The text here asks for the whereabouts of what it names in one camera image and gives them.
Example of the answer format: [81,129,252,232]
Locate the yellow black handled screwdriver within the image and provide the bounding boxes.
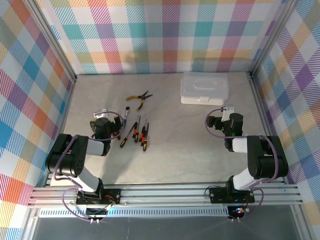
[119,121,138,148]
[142,121,150,152]

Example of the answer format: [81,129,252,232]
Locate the yellow handled long-nose pliers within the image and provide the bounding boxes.
[125,90,154,112]

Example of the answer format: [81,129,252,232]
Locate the clear white plastic toolbox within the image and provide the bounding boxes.
[180,72,230,106]

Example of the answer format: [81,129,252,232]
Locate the black controller board box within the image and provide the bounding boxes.
[86,207,110,218]
[227,206,251,220]

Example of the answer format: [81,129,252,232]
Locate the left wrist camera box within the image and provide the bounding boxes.
[93,108,110,119]

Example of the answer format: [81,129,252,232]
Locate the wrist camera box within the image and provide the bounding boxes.
[221,106,236,121]
[93,108,110,119]

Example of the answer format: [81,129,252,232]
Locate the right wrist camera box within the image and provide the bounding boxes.
[221,106,236,121]

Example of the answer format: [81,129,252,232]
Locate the aluminium side rail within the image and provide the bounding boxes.
[249,72,288,186]
[44,77,77,187]

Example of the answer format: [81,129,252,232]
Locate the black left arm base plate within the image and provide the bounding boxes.
[75,188,122,206]

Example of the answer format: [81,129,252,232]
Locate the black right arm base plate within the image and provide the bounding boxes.
[208,186,256,204]

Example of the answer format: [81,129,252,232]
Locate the aluminium rail beam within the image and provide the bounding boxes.
[27,183,305,208]

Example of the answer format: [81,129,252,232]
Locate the slotted white cable duct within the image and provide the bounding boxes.
[38,206,230,218]

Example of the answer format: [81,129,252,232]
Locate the aluminium frame post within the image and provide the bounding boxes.
[249,0,301,78]
[24,0,78,83]

